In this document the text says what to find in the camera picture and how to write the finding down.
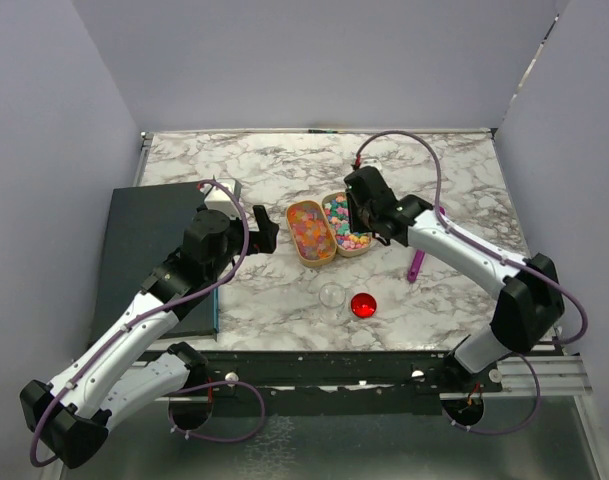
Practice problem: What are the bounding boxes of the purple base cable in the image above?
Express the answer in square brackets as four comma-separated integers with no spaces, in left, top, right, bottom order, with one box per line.
[448,349,543,436]
[167,380,267,445]

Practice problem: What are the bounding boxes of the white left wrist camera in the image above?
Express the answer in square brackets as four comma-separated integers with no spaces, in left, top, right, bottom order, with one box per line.
[201,178,242,219]

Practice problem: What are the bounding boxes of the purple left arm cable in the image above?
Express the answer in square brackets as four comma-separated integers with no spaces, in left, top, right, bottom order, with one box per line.
[29,177,249,467]

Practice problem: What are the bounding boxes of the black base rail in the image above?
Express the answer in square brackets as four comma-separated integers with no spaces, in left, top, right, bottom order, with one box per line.
[172,351,502,416]

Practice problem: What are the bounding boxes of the red round lid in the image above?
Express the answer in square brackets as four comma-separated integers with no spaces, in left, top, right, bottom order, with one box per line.
[350,292,377,319]

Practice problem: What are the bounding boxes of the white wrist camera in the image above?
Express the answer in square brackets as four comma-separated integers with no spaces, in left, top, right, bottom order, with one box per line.
[360,158,383,172]
[201,178,242,219]

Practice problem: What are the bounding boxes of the beige tray translucent star candies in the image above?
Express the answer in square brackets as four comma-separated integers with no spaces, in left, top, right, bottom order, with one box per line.
[286,200,337,268]

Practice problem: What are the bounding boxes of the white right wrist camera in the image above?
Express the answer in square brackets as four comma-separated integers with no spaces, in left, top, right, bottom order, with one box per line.
[360,158,383,172]

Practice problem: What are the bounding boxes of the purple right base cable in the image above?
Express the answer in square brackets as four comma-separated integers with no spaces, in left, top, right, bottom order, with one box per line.
[448,349,543,436]

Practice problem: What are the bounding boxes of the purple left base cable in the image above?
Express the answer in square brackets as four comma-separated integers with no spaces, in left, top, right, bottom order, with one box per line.
[167,380,267,445]

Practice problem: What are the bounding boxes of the dark box with blue edge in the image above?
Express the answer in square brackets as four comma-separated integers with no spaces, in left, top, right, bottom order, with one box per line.
[88,182,203,344]

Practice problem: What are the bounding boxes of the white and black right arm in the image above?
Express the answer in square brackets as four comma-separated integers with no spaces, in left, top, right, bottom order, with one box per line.
[344,166,565,391]

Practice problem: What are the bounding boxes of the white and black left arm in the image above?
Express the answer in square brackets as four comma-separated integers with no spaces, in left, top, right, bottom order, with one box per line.
[20,205,279,469]

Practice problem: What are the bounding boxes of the clear plastic cup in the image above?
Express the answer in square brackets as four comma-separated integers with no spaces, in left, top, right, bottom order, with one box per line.
[318,282,346,325]

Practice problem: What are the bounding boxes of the beige tray opaque star candies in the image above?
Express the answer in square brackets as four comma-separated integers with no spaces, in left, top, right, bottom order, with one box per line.
[321,192,372,258]

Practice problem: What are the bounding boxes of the purple plastic scoop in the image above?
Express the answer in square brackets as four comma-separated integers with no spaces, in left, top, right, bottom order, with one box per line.
[406,250,425,283]

